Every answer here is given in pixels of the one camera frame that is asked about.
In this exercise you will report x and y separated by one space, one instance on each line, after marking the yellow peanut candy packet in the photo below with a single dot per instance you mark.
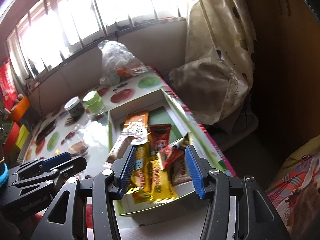
162 190

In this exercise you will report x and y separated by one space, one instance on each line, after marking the yellow green box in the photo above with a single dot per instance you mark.
22 137

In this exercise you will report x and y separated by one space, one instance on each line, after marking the window with bars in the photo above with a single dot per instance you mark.
42 34

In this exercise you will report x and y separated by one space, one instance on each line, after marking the small pink white candy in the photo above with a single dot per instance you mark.
180 172

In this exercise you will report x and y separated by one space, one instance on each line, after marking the red snack packet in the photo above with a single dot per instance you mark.
160 135

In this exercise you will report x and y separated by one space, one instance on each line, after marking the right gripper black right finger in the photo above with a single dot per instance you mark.
238 207

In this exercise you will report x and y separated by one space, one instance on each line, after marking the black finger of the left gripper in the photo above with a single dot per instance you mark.
18 184
43 165

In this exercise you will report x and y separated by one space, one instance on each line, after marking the long gold snack bar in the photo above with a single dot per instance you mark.
140 184

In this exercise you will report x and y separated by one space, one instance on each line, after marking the black phone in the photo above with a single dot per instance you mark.
46 131

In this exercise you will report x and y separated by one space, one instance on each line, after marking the colourful patterned blanket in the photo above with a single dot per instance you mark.
295 191

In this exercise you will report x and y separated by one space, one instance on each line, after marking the green white cardboard box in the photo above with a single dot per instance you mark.
163 109

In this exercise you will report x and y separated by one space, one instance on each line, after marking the green cream jar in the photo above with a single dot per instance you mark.
94 102

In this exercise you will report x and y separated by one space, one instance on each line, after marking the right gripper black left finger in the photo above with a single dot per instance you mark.
65 218

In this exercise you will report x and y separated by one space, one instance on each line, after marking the beige patterned curtain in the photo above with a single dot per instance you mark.
219 59

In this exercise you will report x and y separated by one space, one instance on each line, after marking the red hanging banner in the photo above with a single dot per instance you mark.
8 90

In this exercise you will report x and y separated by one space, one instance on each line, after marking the dark jar white lid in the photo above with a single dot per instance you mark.
75 108

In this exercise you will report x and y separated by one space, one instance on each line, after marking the red textured box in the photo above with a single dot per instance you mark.
11 132

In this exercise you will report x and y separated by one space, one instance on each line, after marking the orange storage box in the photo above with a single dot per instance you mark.
19 110

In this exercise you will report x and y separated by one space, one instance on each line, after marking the clear plastic bag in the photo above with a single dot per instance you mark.
118 63

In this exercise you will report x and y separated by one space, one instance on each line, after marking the striped grey box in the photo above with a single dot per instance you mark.
23 151

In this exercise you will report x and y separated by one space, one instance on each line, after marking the orange biscuit packet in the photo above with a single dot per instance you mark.
136 127

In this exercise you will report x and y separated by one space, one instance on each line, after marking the white brown nougat candy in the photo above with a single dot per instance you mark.
119 148

